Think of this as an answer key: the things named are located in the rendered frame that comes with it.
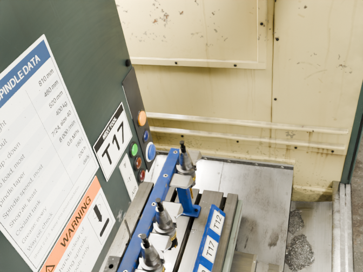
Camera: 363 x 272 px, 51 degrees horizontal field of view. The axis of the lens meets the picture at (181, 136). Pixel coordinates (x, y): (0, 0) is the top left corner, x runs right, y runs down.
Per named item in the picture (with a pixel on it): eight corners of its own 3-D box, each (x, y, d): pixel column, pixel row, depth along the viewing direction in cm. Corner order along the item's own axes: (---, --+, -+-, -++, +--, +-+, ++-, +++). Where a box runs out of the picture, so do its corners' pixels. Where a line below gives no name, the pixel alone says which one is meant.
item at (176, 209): (185, 205, 111) (185, 203, 110) (180, 219, 107) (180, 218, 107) (162, 201, 113) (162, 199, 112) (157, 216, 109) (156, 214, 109)
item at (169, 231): (160, 216, 110) (159, 211, 108) (180, 221, 108) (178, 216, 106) (152, 235, 106) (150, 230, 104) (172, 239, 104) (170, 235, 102)
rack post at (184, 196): (201, 206, 148) (192, 153, 128) (197, 218, 144) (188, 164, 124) (177, 203, 151) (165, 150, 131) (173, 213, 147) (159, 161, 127)
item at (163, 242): (174, 237, 103) (174, 235, 103) (168, 254, 100) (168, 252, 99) (150, 232, 105) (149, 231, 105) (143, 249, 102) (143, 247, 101)
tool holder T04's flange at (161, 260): (148, 249, 103) (146, 244, 101) (168, 256, 100) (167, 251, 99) (137, 270, 98) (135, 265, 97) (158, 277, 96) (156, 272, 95)
